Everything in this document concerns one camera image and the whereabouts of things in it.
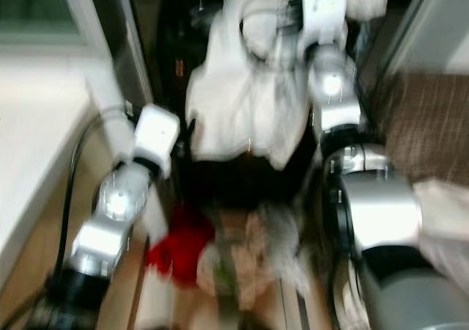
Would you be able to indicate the beige trousers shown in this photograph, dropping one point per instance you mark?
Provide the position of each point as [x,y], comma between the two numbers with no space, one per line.
[443,213]

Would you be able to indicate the window with white frame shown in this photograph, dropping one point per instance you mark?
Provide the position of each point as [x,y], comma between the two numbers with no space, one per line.
[37,7]

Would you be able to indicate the large white garment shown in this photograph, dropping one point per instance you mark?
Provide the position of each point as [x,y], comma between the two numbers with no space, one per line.
[234,95]

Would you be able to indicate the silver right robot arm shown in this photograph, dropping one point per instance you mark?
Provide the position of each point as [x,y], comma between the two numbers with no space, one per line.
[381,205]

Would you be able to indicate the red garment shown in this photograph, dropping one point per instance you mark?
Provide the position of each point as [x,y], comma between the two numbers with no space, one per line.
[179,249]

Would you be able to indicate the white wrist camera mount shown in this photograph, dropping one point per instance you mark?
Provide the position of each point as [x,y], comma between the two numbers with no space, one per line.
[155,136]
[326,7]

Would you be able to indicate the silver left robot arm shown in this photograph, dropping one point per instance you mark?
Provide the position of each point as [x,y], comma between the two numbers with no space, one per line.
[102,235]

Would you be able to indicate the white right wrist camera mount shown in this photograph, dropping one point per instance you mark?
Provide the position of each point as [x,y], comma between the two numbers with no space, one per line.
[326,7]

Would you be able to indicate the grey sliding door frame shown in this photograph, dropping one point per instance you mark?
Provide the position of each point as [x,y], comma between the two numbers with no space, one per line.
[410,37]

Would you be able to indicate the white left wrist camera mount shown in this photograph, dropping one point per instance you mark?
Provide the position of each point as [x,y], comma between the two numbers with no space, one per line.
[155,136]

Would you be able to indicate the black top-load washing machine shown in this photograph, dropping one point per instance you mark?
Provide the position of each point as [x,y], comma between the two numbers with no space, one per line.
[227,187]

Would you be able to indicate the white ledge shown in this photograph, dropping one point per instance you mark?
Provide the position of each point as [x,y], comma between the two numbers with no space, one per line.
[44,125]

